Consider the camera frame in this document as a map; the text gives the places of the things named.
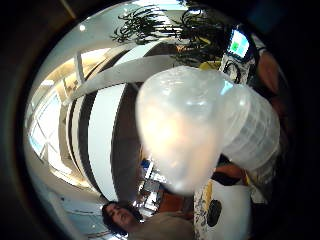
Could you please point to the shelf with assorted items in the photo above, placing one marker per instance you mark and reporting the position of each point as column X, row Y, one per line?
column 150, row 190

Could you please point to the green leafy plant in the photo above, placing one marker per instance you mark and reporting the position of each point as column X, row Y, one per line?
column 196, row 30

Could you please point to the the person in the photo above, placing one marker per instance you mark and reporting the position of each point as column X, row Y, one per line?
column 156, row 226

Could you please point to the black round object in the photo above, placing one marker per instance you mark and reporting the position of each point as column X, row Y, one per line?
column 214, row 213

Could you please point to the lit screen device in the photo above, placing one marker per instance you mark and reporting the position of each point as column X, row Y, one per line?
column 238, row 45

